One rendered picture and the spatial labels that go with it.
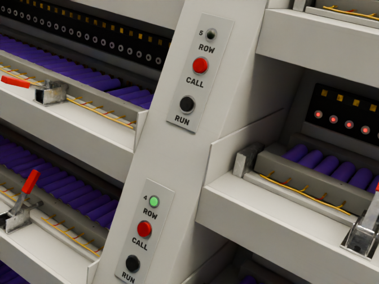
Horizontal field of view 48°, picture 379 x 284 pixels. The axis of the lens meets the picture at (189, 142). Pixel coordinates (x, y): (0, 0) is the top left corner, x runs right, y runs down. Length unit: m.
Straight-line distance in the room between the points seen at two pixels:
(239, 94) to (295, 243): 0.16
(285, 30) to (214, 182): 0.17
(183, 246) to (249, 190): 0.09
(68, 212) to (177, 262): 0.24
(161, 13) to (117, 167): 0.19
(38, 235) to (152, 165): 0.24
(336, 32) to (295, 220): 0.18
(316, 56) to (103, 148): 0.27
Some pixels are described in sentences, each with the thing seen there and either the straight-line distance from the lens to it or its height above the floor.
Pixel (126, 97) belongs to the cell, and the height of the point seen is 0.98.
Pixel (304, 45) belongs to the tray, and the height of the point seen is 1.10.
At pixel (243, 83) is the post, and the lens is 0.45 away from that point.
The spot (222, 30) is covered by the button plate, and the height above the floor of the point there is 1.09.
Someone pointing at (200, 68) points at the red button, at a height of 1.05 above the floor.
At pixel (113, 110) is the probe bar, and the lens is 0.58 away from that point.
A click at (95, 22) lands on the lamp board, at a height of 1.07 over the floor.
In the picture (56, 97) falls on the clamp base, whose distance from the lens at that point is 0.62.
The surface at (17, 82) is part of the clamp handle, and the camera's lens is 0.58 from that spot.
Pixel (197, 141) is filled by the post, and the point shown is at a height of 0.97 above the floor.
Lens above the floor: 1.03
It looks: 8 degrees down
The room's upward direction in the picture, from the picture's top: 19 degrees clockwise
